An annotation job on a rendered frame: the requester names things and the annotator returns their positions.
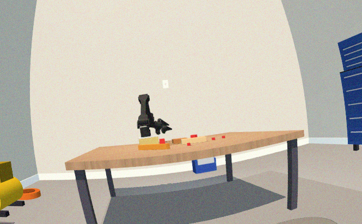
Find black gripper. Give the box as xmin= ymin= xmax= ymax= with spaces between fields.
xmin=154 ymin=119 xmax=172 ymax=134

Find orange long bar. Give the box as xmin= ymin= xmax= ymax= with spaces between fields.
xmin=138 ymin=143 xmax=170 ymax=150

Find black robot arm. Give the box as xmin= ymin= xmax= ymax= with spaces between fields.
xmin=137 ymin=94 xmax=161 ymax=138

